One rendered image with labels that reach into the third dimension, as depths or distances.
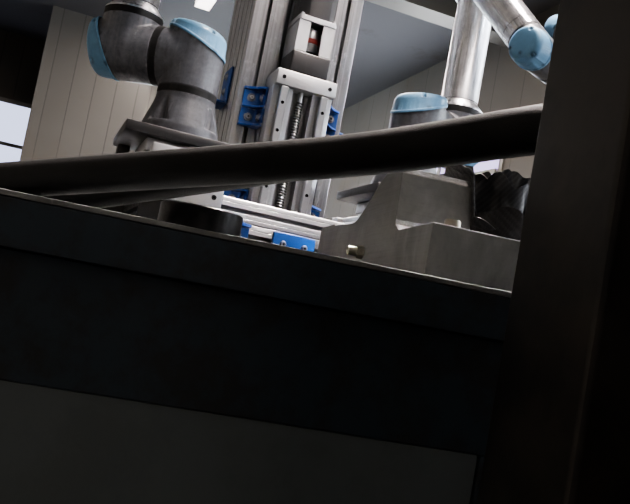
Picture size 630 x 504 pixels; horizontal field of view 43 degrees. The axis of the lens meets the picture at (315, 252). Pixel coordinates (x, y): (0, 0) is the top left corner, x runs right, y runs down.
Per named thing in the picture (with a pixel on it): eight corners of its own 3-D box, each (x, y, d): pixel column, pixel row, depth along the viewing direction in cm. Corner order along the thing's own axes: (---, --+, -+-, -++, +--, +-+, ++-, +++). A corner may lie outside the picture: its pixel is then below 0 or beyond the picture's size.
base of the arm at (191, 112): (134, 137, 159) (143, 90, 160) (206, 155, 164) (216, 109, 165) (144, 125, 145) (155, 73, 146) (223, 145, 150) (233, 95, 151)
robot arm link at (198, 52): (210, 88, 149) (224, 19, 150) (141, 77, 150) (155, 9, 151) (223, 106, 160) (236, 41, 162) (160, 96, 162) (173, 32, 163)
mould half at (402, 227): (310, 285, 122) (326, 199, 123) (467, 315, 127) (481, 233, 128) (422, 285, 73) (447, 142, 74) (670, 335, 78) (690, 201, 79)
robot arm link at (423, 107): (372, 146, 171) (383, 86, 173) (409, 162, 181) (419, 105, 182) (416, 145, 163) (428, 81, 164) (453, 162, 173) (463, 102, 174)
